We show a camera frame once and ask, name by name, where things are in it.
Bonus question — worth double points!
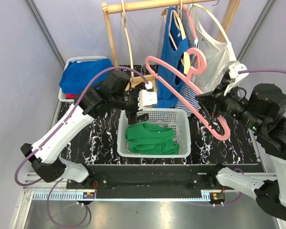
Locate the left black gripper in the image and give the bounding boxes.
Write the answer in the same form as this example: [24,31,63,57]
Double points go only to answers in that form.
[111,83,149,124]

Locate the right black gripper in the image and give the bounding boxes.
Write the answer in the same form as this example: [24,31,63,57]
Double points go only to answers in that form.
[195,78,262,131]

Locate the pink hanger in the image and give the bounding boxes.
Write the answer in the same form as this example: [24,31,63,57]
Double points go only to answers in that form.
[183,6,198,40]
[145,48,230,141]

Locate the green tank top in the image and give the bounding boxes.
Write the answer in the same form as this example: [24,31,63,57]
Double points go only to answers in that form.
[125,122,179,155]

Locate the blue tank top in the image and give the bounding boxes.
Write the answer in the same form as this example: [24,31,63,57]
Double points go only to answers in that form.
[155,6,190,108]

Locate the beige plastic hanger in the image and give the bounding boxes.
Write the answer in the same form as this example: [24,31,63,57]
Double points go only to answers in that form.
[121,0,133,69]

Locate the cream wooden hanger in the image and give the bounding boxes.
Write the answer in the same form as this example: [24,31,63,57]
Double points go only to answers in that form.
[173,10,191,74]

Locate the grey tank top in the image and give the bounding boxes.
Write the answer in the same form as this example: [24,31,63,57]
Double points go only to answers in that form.
[155,120,170,127]

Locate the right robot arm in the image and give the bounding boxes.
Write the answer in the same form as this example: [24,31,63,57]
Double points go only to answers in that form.
[197,82,286,221]

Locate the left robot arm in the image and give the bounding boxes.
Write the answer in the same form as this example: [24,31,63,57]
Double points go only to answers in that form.
[14,66,153,189]

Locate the blue white striped top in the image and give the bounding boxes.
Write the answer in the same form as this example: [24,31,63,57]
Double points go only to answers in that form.
[175,9,200,116]

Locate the white tank top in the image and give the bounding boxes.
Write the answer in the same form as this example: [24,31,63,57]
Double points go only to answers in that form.
[191,6,236,93]

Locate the pink hanger under striped top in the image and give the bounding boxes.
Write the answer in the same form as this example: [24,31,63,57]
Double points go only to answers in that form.
[183,6,198,40]

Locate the cream hanger under white top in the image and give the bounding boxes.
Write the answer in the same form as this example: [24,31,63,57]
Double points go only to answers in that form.
[193,3,230,43]

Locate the white centre basket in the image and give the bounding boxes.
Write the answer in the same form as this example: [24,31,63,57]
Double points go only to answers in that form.
[117,108,191,158]

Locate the white basket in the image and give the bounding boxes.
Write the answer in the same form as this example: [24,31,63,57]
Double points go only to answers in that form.
[58,56,107,103]
[117,108,191,158]

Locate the folded blue cloth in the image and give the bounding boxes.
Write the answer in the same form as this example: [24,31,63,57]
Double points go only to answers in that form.
[59,58,112,95]

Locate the pink red folded clothes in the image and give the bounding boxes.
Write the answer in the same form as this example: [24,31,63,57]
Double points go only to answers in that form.
[65,94,77,99]

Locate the white rear basket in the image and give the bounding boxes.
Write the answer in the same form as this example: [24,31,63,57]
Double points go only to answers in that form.
[58,56,107,103]

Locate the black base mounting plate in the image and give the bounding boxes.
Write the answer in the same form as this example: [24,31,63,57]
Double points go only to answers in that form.
[66,164,236,199]

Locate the wooden clothes rack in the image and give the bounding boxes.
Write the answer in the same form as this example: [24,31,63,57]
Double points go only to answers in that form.
[101,0,241,105]

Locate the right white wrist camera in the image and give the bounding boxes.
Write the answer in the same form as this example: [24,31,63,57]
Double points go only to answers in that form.
[224,61,249,96]

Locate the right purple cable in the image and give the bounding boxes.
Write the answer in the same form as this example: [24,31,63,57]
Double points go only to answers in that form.
[188,68,286,207]

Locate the purple cable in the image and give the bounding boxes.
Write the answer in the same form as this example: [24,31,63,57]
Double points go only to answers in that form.
[188,68,286,207]
[14,66,153,229]

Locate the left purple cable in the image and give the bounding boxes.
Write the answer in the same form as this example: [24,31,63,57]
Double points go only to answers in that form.
[14,66,153,229]

